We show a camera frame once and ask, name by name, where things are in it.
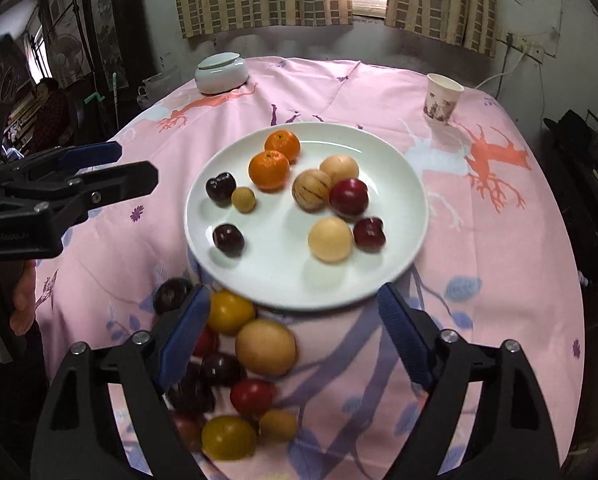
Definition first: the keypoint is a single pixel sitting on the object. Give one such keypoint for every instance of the pink printed tablecloth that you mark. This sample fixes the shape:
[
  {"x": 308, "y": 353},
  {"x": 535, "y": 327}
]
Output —
[{"x": 479, "y": 260}]

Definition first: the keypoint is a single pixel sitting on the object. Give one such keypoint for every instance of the small tan loquat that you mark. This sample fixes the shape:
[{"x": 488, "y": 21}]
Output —
[
  {"x": 243, "y": 199},
  {"x": 277, "y": 425}
]

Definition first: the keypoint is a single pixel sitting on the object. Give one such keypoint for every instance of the yellow tomato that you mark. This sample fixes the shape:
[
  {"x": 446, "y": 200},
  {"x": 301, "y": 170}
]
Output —
[
  {"x": 228, "y": 437},
  {"x": 230, "y": 312}
]

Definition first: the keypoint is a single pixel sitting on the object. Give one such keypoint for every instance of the standing fan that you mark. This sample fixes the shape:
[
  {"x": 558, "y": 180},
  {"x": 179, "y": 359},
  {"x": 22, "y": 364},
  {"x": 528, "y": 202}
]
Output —
[{"x": 69, "y": 57}]

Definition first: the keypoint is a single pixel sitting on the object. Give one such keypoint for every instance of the white wall socket strip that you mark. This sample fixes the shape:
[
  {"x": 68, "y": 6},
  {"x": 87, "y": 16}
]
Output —
[{"x": 521, "y": 44}]

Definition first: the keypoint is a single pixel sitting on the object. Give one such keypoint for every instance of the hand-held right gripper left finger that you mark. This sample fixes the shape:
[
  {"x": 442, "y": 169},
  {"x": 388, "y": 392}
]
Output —
[{"x": 189, "y": 330}]

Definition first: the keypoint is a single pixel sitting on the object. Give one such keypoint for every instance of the framed wall picture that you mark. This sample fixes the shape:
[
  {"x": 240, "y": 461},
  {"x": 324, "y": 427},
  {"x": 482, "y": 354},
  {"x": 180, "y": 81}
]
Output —
[{"x": 104, "y": 35}]

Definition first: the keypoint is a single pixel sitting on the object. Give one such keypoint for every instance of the dark brown water chestnut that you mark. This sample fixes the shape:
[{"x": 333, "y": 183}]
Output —
[
  {"x": 191, "y": 395},
  {"x": 171, "y": 295}
]

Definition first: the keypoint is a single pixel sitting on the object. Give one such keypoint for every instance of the large red plum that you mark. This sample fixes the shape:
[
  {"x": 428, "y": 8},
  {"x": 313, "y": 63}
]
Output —
[{"x": 348, "y": 197}]

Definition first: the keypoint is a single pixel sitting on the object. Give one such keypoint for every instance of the black hat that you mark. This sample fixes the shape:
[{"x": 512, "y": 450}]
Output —
[{"x": 571, "y": 130}]

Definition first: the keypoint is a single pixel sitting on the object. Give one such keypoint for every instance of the red cherry tomato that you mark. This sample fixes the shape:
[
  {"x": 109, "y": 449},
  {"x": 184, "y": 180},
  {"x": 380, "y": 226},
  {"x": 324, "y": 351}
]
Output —
[
  {"x": 253, "y": 396},
  {"x": 206, "y": 342}
]

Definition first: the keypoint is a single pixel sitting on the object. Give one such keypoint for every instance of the round tan pear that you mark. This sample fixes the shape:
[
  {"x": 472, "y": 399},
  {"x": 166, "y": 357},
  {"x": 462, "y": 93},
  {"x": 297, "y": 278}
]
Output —
[{"x": 265, "y": 347}]

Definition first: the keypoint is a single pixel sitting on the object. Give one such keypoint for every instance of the narrow checked curtain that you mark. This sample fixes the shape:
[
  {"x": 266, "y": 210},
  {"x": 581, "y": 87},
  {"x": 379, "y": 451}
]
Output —
[{"x": 439, "y": 5}]

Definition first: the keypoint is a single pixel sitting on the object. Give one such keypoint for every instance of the person's left hand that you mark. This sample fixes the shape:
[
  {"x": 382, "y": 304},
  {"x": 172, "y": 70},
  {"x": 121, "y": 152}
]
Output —
[{"x": 24, "y": 300}]

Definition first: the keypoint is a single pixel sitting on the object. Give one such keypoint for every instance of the pale yellow pear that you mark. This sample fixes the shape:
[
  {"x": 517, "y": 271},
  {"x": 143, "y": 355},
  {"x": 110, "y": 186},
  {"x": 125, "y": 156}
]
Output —
[{"x": 330, "y": 239}]

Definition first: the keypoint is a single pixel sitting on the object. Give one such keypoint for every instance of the clear plastic jug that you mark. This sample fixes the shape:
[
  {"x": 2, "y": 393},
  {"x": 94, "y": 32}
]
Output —
[{"x": 156, "y": 87}]

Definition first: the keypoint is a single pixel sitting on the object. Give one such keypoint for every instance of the striped pepino melon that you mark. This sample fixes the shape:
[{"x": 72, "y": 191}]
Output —
[{"x": 311, "y": 188}]

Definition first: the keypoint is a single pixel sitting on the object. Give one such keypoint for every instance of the orange mandarin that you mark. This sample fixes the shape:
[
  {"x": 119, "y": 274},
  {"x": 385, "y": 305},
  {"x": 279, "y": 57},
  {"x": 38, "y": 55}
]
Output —
[
  {"x": 269, "y": 170},
  {"x": 282, "y": 145}
]

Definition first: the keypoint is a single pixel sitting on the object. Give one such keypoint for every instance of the white lidded ceramic jar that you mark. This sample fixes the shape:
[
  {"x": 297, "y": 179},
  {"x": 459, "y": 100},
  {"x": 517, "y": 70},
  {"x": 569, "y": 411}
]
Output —
[{"x": 221, "y": 75}]

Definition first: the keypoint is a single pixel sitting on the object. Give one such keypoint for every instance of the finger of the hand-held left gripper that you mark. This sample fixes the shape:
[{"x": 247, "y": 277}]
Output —
[
  {"x": 91, "y": 152},
  {"x": 119, "y": 182}
]

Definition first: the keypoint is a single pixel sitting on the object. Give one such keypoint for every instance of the printed paper cup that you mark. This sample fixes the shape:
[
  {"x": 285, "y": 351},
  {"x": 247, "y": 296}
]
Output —
[{"x": 441, "y": 100}]

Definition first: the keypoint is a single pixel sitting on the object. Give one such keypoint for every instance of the large dark red cherry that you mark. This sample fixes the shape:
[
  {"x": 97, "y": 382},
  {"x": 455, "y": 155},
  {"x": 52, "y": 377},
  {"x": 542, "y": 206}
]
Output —
[{"x": 369, "y": 234}]

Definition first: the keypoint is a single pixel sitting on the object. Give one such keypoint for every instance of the oval tan pear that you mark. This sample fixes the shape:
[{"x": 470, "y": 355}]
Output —
[{"x": 339, "y": 167}]

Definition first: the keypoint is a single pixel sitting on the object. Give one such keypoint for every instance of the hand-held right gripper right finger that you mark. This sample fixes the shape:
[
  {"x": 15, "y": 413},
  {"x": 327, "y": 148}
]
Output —
[{"x": 404, "y": 335}]

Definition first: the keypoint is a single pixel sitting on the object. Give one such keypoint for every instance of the white oval plate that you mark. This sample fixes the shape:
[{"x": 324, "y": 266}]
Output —
[{"x": 284, "y": 270}]

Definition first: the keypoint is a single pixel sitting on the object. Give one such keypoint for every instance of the black desk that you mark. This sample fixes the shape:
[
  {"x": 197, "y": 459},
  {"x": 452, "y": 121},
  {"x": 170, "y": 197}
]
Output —
[{"x": 596, "y": 220}]

